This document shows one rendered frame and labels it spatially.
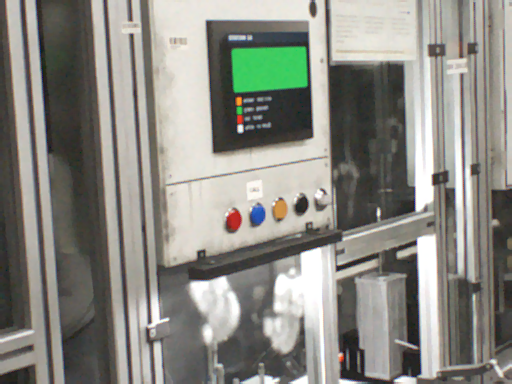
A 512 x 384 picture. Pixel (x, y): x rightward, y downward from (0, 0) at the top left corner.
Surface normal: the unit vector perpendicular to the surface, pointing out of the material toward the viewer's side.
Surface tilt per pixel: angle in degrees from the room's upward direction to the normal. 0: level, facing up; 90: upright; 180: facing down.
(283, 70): 90
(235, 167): 90
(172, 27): 90
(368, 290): 90
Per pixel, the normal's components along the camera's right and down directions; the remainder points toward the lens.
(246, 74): 0.77, 0.04
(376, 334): -0.62, 0.13
